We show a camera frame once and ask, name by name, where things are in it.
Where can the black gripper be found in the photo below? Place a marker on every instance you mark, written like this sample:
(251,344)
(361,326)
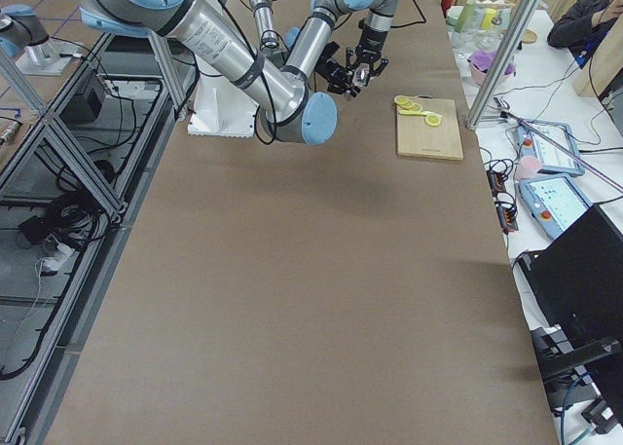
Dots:
(331,71)
(371,42)

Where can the steel cocktail jigger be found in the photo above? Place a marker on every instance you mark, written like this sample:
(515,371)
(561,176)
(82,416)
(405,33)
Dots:
(361,75)

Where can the clear glass measuring cup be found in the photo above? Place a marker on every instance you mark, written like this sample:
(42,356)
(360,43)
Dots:
(352,91)

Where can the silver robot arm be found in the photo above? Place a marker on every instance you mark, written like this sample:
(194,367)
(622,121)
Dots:
(313,52)
(291,111)

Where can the pink cup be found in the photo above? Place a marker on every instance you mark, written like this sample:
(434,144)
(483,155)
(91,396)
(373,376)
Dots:
(528,167)

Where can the lemon slice top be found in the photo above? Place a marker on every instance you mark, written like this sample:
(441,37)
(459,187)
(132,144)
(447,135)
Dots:
(402,99)

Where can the yellow plastic knife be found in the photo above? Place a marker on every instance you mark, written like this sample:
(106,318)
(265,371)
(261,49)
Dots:
(424,113)

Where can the lemon slice front bottom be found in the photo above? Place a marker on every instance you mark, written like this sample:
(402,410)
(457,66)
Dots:
(433,120)

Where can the bamboo cutting board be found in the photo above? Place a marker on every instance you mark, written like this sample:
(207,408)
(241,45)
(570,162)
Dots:
(415,138)

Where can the pink bowl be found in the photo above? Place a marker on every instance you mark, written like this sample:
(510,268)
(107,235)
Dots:
(479,79)

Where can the purple cloth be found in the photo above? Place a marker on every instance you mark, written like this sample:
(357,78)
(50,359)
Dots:
(481,61)

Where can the blue teach pendant far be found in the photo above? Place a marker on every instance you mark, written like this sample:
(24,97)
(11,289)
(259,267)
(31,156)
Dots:
(553,160)

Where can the blue teach pendant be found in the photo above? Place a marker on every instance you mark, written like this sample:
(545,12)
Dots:
(554,201)
(553,160)

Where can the seated person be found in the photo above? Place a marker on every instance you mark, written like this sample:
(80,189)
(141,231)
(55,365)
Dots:
(584,26)

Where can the blue teach pendant near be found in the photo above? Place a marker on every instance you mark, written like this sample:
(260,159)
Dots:
(554,201)

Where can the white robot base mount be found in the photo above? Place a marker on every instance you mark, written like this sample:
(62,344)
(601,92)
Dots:
(220,109)

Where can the aluminium frame post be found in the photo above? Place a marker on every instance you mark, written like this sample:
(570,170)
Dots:
(504,54)

